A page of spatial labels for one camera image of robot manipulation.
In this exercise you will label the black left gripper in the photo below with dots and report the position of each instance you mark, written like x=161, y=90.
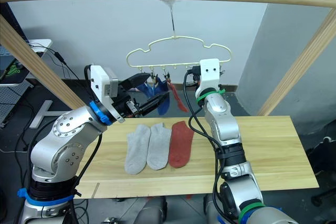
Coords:
x=125, y=100

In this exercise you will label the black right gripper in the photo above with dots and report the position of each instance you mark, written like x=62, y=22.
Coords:
x=195, y=75

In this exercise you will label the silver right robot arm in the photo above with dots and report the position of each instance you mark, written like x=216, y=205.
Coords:
x=223, y=127

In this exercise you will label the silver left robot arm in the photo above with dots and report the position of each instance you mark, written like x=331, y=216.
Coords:
x=65, y=140

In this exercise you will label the hanging red sock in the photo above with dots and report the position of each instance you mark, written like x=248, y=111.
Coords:
x=178, y=99

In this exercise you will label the cream plastic clip hanger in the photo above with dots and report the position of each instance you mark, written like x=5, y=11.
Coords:
x=178, y=40

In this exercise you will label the blue sock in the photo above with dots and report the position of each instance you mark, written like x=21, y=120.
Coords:
x=148, y=89
x=164, y=103

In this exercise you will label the grey sock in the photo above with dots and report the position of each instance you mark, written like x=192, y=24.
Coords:
x=158, y=148
x=136, y=150

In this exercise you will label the flat red sock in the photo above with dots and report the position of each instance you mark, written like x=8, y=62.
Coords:
x=181, y=145

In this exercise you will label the white side desk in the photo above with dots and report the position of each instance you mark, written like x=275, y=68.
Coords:
x=39, y=43

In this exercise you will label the grey rounded robot body shape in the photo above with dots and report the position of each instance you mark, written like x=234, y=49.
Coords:
x=151, y=211

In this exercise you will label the black mouse pad green logo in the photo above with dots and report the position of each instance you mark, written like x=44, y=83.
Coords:
x=11, y=70

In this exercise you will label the black office chair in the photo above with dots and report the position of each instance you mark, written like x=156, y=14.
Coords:
x=323, y=150

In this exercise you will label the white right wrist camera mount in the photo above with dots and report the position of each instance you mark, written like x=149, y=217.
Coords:
x=209, y=73

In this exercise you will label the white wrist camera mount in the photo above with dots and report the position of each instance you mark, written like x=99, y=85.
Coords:
x=99, y=78
x=209, y=73

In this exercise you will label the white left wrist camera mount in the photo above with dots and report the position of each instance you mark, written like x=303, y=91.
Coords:
x=99, y=78

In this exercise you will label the slanted wooden post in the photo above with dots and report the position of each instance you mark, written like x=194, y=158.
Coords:
x=39, y=66
x=299, y=64

